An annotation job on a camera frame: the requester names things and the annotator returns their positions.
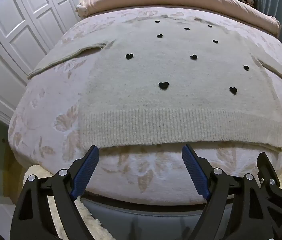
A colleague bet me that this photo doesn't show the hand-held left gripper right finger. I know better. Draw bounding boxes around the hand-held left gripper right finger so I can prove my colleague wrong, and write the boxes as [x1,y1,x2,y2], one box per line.
[182,144,282,240]

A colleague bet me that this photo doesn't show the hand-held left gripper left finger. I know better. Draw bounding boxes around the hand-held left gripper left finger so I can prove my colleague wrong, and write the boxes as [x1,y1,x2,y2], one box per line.
[10,145,100,240]

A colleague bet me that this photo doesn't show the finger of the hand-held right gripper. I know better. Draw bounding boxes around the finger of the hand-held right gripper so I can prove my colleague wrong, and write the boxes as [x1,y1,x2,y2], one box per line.
[257,152,282,240]

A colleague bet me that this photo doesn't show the cream sweater with black hearts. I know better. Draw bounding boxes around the cream sweater with black hearts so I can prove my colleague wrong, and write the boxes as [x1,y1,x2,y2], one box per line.
[27,10,282,153]

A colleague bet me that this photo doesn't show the bed with floral bedspread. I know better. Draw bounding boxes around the bed with floral bedspread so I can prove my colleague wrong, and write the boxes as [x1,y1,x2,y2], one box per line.
[7,6,282,203]

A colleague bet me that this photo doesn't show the fluffy white rug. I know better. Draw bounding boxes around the fluffy white rug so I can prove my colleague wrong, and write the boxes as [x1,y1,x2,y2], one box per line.
[22,165,282,240]

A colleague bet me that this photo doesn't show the white panelled wardrobe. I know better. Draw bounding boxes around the white panelled wardrobe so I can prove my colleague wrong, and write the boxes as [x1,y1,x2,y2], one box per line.
[0,0,86,125]

